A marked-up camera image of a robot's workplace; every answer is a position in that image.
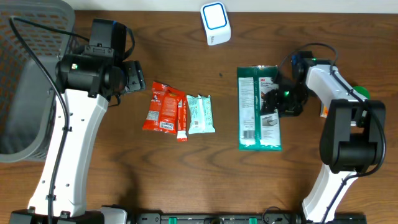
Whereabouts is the green white wipes pack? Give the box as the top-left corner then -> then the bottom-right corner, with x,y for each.
237,65 -> 282,151

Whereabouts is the small orange box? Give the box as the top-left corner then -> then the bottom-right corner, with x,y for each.
320,104 -> 328,118

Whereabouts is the red snack bag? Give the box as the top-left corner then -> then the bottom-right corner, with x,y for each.
142,82 -> 187,134

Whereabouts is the light teal snack pack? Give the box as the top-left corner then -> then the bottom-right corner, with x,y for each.
187,95 -> 216,134

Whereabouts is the green lid jar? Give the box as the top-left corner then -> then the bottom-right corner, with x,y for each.
353,86 -> 371,100

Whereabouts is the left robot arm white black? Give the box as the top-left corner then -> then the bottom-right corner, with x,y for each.
9,54 -> 145,223

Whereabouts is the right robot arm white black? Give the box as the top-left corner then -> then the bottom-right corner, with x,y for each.
261,50 -> 386,223

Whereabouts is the grey plastic shopping basket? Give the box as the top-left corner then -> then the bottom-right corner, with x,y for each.
1,0 -> 75,163

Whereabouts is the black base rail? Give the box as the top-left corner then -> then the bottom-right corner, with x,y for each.
133,212 -> 368,224

